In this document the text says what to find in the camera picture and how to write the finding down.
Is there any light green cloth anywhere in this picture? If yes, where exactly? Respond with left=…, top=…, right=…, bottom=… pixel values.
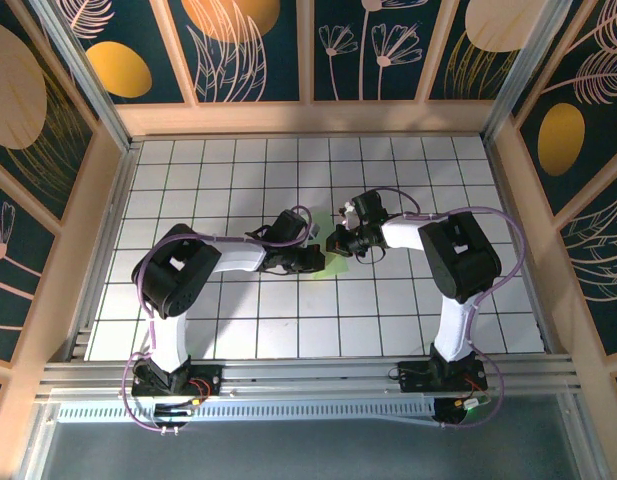
left=307, top=209, right=350, bottom=280

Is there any aluminium mounting rail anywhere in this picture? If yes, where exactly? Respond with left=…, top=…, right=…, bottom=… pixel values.
left=35, top=353, right=587, bottom=401

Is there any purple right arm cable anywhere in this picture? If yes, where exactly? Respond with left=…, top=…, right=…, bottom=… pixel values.
left=372, top=185, right=527, bottom=431

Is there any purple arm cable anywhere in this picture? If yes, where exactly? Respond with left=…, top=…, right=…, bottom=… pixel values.
left=372, top=185, right=527, bottom=431
left=120, top=203, right=314, bottom=434

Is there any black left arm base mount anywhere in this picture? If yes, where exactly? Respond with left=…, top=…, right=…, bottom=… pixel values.
left=130, top=363, right=224, bottom=401

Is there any aluminium side rail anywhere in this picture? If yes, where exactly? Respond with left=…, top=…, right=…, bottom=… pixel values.
left=65, top=139, right=142, bottom=362
left=481, top=138, right=562, bottom=354

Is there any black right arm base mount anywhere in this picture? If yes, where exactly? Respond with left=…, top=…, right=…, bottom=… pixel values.
left=396, top=360, right=489, bottom=396

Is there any white slotted cable duct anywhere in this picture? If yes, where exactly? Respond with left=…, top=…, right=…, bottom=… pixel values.
left=55, top=398, right=442, bottom=425

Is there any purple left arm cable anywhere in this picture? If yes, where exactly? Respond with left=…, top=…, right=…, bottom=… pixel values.
left=120, top=203, right=314, bottom=434

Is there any aluminium corner post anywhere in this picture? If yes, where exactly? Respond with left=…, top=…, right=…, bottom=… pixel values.
left=27, top=0, right=135, bottom=151
left=481, top=0, right=575, bottom=146

